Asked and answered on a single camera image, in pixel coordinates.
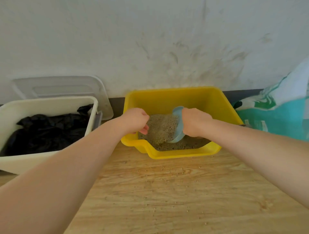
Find person's left hand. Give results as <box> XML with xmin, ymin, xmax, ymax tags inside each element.
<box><xmin>118</xmin><ymin>108</ymin><xmax>150</xmax><ymax>135</ymax></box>

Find person's right hand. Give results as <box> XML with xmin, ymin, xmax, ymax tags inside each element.
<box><xmin>181</xmin><ymin>108</ymin><xmax>214</xmax><ymax>138</ymax></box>

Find light blue litter scoop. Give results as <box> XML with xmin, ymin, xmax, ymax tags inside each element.
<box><xmin>166</xmin><ymin>106</ymin><xmax>186</xmax><ymax>143</ymax></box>

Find beige cat litter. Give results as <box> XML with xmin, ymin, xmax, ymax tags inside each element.
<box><xmin>138</xmin><ymin>113</ymin><xmax>212</xmax><ymax>152</ymax></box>

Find yellow litter box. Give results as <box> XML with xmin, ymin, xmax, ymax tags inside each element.
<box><xmin>120</xmin><ymin>86</ymin><xmax>244</xmax><ymax>159</ymax></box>

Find translucent white bin lid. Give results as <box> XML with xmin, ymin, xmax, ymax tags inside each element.
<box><xmin>11</xmin><ymin>76</ymin><xmax>114</xmax><ymax>121</ymax></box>

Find teal white litter bag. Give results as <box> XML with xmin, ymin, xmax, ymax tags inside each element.
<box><xmin>233</xmin><ymin>57</ymin><xmax>309</xmax><ymax>141</ymax></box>

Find person's right forearm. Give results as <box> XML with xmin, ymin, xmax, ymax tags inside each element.
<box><xmin>205</xmin><ymin>119</ymin><xmax>309</xmax><ymax>209</ymax></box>

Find person's left forearm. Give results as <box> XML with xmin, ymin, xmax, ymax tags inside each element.
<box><xmin>0</xmin><ymin>119</ymin><xmax>127</xmax><ymax>234</ymax></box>

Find cream plastic storage bin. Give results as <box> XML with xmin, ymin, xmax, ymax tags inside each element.
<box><xmin>0</xmin><ymin>96</ymin><xmax>103</xmax><ymax>175</ymax></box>

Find dark grey skirting board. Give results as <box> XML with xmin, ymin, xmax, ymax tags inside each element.
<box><xmin>0</xmin><ymin>89</ymin><xmax>264</xmax><ymax>119</ymax></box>

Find pile of black plastic bags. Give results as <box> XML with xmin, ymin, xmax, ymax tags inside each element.
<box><xmin>0</xmin><ymin>104</ymin><xmax>93</xmax><ymax>157</ymax></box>

